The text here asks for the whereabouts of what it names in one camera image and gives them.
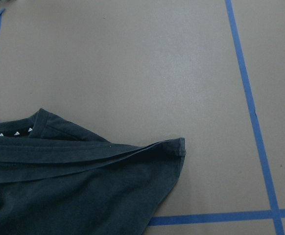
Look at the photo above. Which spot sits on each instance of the black graphic t-shirt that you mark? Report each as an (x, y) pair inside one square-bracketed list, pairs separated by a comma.
[(58, 178)]

